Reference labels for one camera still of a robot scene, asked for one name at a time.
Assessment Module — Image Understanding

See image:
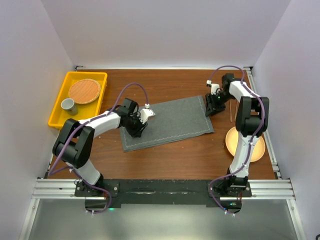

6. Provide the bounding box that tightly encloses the rose gold spoon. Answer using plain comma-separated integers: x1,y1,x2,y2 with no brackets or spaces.
234,101,239,122

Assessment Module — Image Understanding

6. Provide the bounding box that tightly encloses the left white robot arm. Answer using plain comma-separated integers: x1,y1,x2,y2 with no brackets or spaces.
52,98,155,196

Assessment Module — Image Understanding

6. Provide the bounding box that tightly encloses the yellow plastic tray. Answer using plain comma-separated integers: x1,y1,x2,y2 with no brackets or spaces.
48,71,108,130

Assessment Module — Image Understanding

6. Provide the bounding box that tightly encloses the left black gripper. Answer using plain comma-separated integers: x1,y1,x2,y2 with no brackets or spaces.
125,112,148,138

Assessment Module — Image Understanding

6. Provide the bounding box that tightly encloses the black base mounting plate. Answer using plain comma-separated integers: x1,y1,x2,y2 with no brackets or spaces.
74,179,253,213

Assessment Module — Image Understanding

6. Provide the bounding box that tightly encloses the golden round plate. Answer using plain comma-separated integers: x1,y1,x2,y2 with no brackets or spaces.
225,127,266,163

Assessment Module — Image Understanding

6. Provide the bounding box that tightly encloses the aluminium frame rail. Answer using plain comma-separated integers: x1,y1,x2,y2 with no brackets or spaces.
17,65,307,240

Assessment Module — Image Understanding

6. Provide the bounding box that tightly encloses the grey cloth napkin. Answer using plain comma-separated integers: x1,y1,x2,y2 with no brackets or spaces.
120,95,214,152

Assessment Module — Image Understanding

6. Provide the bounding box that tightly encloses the orange woven coaster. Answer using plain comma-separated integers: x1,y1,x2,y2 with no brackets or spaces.
68,78,101,105

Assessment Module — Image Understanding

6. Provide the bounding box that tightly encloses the grey ceramic cup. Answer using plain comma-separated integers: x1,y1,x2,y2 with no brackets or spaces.
60,98,78,116

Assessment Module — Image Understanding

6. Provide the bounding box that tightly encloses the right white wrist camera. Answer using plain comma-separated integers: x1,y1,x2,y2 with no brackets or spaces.
206,80,221,95

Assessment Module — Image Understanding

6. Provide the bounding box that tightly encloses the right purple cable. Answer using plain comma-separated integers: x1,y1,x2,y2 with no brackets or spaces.
206,65,266,216

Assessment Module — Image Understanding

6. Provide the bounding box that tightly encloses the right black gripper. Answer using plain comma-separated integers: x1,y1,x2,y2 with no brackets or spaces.
205,92,234,117

